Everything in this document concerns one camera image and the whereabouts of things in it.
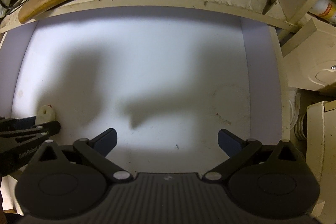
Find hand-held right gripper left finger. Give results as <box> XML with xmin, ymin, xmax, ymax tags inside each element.
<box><xmin>31</xmin><ymin>128</ymin><xmax>133</xmax><ymax>184</ymax></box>

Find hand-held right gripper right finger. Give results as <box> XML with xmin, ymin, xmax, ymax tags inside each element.
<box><xmin>202</xmin><ymin>129</ymin><xmax>305</xmax><ymax>184</ymax></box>

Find small white tube red cap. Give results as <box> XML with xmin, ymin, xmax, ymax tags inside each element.
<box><xmin>39</xmin><ymin>104</ymin><xmax>56</xmax><ymax>123</ymax></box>

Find white bottle orange label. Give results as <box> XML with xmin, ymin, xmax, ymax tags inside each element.
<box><xmin>309</xmin><ymin>0</ymin><xmax>336</xmax><ymax>24</ymax></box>

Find wide cream drawer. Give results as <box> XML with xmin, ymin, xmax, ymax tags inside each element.
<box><xmin>0</xmin><ymin>5</ymin><xmax>290</xmax><ymax>214</ymax></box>

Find cream drawer with screws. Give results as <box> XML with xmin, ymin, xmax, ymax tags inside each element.
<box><xmin>282</xmin><ymin>17</ymin><xmax>336</xmax><ymax>96</ymax></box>

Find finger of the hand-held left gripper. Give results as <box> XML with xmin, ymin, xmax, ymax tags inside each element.
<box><xmin>0</xmin><ymin>120</ymin><xmax>62</xmax><ymax>148</ymax></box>
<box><xmin>0</xmin><ymin>115</ymin><xmax>38</xmax><ymax>131</ymax></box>

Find white flat straps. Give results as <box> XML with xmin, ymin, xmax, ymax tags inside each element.
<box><xmin>288</xmin><ymin>90</ymin><xmax>308</xmax><ymax>141</ymax></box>

